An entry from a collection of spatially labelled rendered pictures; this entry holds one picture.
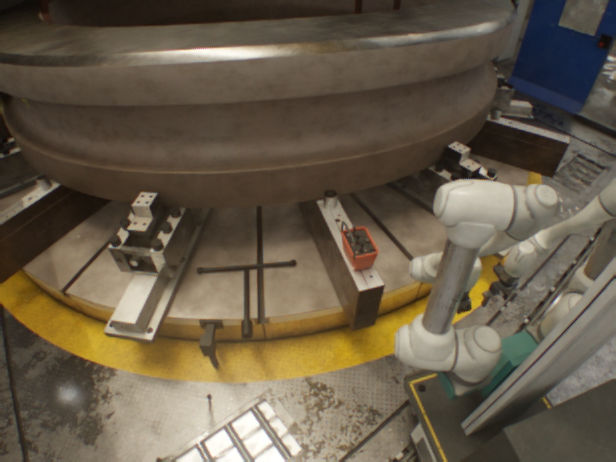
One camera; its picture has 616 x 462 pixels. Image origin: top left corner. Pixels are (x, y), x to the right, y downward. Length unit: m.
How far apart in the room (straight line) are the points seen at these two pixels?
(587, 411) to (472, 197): 0.98
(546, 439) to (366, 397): 1.09
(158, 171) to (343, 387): 1.65
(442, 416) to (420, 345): 0.70
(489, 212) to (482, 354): 0.57
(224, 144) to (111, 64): 0.71
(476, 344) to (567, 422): 0.44
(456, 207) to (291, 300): 1.41
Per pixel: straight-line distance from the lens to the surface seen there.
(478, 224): 1.02
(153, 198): 2.21
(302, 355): 2.35
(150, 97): 1.96
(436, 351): 1.34
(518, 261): 1.71
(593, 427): 1.64
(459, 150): 2.67
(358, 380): 2.29
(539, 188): 1.05
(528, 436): 1.49
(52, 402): 2.70
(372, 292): 1.82
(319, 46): 1.84
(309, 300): 2.18
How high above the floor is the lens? 2.10
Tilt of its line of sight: 44 degrees down
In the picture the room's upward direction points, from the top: straight up
